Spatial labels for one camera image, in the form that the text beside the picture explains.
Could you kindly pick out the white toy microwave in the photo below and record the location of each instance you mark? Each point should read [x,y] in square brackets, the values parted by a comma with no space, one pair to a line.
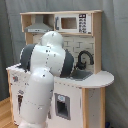
[73,23]

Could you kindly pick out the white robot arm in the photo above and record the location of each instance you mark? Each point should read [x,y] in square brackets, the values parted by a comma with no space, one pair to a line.
[44,61]

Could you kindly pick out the wooden toy kitchen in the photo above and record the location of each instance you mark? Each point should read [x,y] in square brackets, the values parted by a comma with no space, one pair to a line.
[87,97]

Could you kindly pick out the black toy faucet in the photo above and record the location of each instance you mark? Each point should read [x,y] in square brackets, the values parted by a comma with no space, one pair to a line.
[82,64]

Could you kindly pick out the grey toy sink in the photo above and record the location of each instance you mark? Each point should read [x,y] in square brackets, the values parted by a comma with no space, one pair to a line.
[80,74]

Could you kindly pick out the grey ice dispenser panel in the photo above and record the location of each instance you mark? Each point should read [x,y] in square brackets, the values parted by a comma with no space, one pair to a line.
[62,106]

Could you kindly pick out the grey range hood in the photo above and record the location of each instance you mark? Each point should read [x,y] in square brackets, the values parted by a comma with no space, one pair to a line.
[42,24]

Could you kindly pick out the left red stove knob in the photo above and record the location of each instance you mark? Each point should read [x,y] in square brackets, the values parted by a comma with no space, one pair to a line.
[15,78]

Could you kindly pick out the toy oven door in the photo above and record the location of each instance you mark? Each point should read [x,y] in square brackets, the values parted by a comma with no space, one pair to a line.
[19,102]

